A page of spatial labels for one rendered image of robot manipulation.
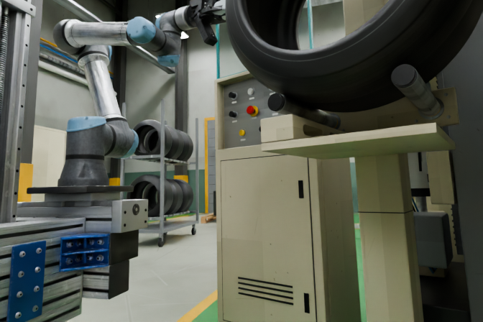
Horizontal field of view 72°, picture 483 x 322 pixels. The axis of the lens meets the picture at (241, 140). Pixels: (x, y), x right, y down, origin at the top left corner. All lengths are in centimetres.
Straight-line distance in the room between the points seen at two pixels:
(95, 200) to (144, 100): 1146
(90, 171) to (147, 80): 1156
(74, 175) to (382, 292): 97
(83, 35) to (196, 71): 1055
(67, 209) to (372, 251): 91
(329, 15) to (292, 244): 1023
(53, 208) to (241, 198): 79
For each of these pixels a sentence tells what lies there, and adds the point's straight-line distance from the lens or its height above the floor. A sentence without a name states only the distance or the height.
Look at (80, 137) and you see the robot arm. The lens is 116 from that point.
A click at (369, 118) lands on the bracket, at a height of 90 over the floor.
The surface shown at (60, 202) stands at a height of 67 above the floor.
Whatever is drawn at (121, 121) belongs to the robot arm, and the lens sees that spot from 129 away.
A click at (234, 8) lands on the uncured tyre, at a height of 115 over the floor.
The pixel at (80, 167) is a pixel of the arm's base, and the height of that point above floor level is 78.
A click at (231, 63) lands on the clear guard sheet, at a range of 177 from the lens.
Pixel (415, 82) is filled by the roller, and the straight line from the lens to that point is 71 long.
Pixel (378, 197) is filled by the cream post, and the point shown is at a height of 66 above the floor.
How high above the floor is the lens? 69
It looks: 8 degrees up
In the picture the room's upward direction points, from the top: 1 degrees counter-clockwise
